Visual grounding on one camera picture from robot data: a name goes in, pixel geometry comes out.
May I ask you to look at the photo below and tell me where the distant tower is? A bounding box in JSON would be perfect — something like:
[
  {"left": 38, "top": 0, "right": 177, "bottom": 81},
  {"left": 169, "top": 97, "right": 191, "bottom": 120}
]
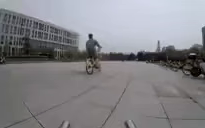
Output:
[{"left": 155, "top": 39, "right": 162, "bottom": 54}]

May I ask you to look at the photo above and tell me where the robot's own part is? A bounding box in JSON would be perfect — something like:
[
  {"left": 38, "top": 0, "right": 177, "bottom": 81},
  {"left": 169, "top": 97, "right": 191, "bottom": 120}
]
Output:
[
  {"left": 124, "top": 119, "right": 138, "bottom": 128},
  {"left": 58, "top": 120, "right": 71, "bottom": 128}
]

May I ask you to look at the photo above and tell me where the row of dark trees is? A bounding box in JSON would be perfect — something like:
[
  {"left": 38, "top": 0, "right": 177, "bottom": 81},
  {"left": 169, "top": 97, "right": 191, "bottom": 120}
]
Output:
[{"left": 99, "top": 43, "right": 205, "bottom": 63}]

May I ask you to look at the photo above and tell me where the white building with window grid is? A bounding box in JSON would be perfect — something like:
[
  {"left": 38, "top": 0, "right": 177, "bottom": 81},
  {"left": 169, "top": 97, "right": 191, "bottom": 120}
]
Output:
[{"left": 0, "top": 7, "right": 81, "bottom": 63}]

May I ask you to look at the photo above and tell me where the person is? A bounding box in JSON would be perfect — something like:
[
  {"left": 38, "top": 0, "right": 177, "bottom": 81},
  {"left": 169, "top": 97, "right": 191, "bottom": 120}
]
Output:
[{"left": 85, "top": 33, "right": 103, "bottom": 70}]

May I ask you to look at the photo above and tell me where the bicycle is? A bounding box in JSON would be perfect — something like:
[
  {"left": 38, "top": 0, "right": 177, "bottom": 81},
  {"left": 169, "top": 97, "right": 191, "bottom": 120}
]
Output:
[{"left": 84, "top": 55, "right": 103, "bottom": 76}]

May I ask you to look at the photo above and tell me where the row of parked bicycles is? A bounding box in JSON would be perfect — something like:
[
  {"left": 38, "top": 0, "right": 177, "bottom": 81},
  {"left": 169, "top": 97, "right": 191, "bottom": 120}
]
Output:
[{"left": 145, "top": 52, "right": 205, "bottom": 81}]

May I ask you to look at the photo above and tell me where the grey paved plaza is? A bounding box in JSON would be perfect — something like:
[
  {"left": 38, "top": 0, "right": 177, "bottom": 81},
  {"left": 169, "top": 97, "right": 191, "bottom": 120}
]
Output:
[{"left": 0, "top": 60, "right": 205, "bottom": 128}]

